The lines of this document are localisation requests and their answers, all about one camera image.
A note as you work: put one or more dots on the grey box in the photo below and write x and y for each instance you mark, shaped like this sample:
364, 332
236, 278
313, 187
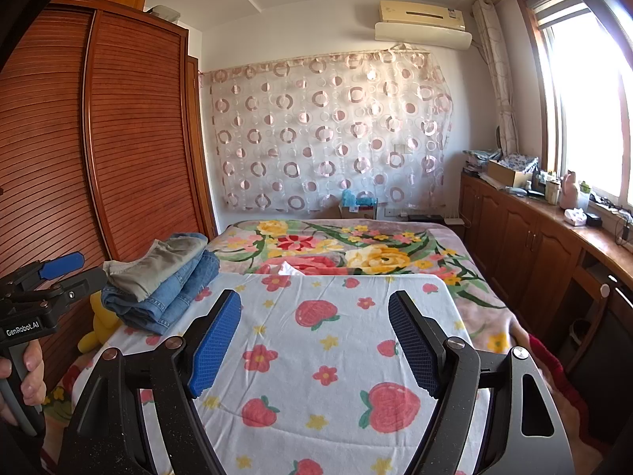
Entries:
163, 11

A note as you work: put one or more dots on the person's left hand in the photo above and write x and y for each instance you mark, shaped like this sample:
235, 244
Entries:
34, 371

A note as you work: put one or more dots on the wooden louvred wardrobe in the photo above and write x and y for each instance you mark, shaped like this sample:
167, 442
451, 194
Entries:
123, 133

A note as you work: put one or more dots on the pile of papers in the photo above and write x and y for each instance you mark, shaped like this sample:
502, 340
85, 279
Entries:
477, 161

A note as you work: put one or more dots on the white air conditioner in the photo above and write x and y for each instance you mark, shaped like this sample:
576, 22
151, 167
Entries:
420, 15

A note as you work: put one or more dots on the pink cat figurine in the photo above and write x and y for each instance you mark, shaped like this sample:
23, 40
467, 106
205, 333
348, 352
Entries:
568, 190

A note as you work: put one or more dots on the wooden chair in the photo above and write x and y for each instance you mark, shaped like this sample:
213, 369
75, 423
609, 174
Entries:
606, 307

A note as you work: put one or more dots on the white strawberry print sheet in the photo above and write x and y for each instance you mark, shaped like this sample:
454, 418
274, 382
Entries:
306, 356

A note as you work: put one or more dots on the white jar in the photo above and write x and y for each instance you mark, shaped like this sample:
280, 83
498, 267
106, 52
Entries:
551, 192

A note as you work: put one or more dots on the wooden cabinet row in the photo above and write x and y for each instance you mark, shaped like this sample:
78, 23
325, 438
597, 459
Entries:
509, 237

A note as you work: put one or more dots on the patterned window curtain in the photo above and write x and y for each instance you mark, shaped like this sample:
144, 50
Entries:
494, 59

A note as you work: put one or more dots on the white tissue holder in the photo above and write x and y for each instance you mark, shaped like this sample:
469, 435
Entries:
574, 216

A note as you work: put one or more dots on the green lid cup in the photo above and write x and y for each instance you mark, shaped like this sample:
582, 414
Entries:
583, 198

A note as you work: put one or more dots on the floral cloth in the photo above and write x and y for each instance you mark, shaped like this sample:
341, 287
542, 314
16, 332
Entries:
519, 161

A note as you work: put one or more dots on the circle pattern sheer curtain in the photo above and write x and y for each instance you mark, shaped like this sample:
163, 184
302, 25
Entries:
321, 133

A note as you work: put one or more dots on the cardboard box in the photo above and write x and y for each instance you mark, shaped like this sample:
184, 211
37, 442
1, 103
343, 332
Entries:
504, 174

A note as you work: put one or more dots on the small black box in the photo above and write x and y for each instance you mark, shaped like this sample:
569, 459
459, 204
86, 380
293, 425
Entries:
594, 220

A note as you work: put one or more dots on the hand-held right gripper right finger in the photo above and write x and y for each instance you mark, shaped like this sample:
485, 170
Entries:
415, 346

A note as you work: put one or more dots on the folded blue jeans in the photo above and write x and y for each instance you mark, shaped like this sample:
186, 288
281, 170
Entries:
163, 307

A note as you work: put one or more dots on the yellow plush toy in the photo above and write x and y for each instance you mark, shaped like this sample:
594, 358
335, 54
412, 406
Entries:
99, 326

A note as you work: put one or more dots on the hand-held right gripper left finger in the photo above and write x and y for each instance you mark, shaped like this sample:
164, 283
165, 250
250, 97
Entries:
215, 346

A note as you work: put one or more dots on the blue tissue pack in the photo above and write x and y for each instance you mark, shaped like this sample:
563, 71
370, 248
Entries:
358, 200

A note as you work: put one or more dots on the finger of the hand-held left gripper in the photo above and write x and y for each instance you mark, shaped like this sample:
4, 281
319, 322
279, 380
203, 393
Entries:
81, 284
62, 264

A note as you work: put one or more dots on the olive green pants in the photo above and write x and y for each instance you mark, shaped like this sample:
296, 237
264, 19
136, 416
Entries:
148, 267

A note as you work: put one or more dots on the window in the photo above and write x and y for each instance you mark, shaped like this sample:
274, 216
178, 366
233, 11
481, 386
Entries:
583, 109

